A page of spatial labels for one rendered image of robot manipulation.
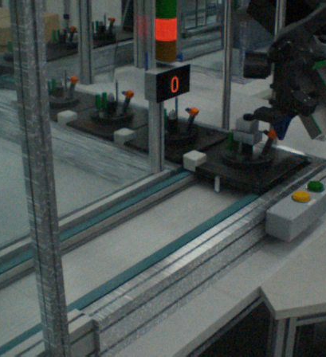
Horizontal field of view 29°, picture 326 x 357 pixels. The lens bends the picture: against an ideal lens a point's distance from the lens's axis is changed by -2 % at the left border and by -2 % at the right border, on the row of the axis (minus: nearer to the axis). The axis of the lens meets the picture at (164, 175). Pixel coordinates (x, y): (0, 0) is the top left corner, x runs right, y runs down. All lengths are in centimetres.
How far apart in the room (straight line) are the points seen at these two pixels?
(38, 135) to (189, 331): 57
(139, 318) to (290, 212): 46
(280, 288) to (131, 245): 34
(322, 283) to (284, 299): 11
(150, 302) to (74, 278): 18
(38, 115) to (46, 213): 14
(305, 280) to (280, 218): 15
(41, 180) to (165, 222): 67
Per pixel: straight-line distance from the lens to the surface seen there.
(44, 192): 86
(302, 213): 148
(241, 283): 138
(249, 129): 163
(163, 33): 148
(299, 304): 134
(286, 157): 172
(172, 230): 145
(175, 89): 152
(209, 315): 129
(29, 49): 79
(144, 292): 118
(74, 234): 139
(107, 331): 115
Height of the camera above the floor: 165
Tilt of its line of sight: 25 degrees down
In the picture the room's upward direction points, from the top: straight up
